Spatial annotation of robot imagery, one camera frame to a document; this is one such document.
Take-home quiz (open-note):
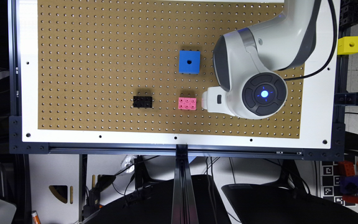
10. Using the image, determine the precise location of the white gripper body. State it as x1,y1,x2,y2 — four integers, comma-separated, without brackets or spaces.
201,86,231,114

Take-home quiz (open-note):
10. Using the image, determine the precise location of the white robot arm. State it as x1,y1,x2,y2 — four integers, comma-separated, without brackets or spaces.
201,0,321,119

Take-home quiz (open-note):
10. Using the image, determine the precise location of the pink building brick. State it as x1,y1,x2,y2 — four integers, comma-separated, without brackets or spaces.
178,97,197,111

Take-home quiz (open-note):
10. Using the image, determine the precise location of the blue cube with hole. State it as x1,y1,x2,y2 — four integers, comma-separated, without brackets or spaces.
178,50,201,74

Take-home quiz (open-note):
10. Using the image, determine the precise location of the black building brick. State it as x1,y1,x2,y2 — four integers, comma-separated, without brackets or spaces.
132,96,153,108

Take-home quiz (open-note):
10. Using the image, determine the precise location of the fiducial marker sheet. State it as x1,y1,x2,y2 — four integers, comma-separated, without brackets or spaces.
319,161,345,205

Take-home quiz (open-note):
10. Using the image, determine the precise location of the yellow cube with hole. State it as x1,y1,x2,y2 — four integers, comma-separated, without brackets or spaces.
337,36,358,55

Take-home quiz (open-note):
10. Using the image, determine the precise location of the red building brick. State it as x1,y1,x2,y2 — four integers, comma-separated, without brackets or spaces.
338,161,356,177

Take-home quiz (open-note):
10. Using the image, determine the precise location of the purple building brick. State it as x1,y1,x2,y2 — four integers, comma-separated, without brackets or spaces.
340,175,358,195

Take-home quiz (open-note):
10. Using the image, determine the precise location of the stack of black bricks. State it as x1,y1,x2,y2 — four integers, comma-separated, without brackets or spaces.
339,0,358,29

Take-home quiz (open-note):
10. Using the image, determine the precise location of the black aluminium table frame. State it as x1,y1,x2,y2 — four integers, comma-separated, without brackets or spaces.
7,0,358,224

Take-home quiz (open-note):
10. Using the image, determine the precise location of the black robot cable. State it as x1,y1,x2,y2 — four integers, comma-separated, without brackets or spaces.
283,0,338,82

